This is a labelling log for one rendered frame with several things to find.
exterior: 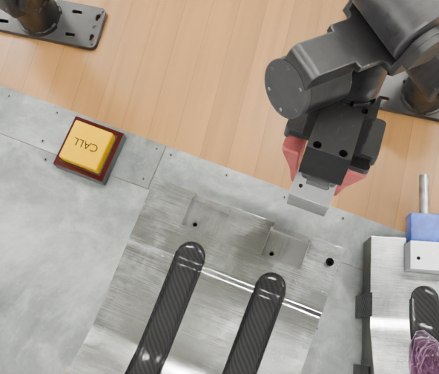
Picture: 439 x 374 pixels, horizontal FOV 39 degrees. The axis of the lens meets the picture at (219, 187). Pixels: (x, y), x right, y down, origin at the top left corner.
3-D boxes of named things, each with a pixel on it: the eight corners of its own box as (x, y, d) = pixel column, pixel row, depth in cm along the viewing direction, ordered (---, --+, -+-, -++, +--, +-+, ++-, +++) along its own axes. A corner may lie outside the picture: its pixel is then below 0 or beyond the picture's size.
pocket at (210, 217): (196, 198, 83) (194, 191, 80) (233, 212, 83) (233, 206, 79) (184, 229, 82) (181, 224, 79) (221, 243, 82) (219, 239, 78)
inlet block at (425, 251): (400, 179, 85) (410, 168, 80) (437, 181, 85) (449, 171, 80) (400, 274, 82) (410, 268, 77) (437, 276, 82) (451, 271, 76)
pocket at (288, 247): (271, 226, 82) (273, 221, 78) (309, 240, 81) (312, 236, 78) (259, 258, 81) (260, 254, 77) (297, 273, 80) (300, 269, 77)
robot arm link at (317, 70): (299, 146, 57) (362, 70, 47) (251, 73, 59) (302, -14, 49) (383, 109, 63) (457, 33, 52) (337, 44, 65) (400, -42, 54)
